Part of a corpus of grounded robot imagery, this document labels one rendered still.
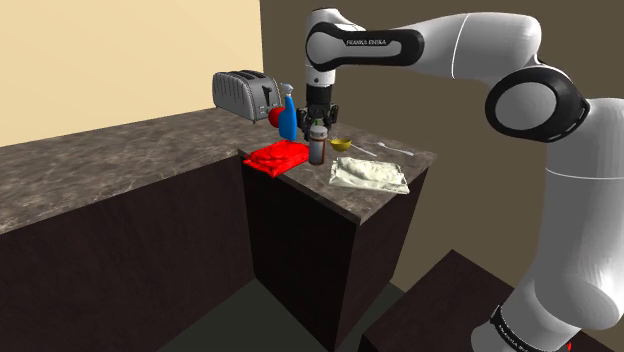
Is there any white fork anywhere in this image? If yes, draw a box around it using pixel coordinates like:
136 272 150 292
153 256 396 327
376 141 416 158

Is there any yellow measuring spoon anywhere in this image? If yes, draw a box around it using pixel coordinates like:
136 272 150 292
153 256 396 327
329 137 379 158

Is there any dark robot stand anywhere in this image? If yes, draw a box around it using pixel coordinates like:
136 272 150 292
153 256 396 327
358 249 616 352

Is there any white crumpled bag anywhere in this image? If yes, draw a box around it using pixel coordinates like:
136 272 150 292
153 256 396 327
328 155 411 196

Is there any brown bottle with white cap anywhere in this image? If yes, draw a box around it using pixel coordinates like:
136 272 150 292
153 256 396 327
307 118 329 166

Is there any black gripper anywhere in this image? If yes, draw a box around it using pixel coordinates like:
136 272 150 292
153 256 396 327
296 85 340 143

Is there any silver toaster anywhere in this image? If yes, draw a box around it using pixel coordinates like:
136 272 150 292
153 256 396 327
211 69 283 124

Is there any red folded cloth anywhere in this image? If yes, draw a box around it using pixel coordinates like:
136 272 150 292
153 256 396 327
242 139 311 179

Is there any blue spray bottle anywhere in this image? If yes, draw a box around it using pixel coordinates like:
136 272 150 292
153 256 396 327
277 82 299 143

